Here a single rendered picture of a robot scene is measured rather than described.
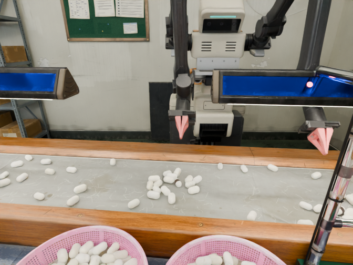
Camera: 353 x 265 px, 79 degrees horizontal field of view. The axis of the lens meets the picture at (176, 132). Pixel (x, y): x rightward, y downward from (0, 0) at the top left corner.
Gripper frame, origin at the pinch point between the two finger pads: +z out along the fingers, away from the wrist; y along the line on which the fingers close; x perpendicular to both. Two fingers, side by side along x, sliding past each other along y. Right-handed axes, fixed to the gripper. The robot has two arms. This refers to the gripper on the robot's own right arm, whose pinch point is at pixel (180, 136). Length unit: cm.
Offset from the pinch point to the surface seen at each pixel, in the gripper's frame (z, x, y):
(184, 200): 22.7, -3.4, 2.6
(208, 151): 0.2, 12.2, 10.7
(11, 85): 3, -31, -39
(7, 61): -115, 75, -185
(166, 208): 25.7, -6.0, -2.0
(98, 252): 37.1, -15.4, -15.2
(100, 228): 32.4, -15.0, -16.1
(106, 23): -171, 75, -96
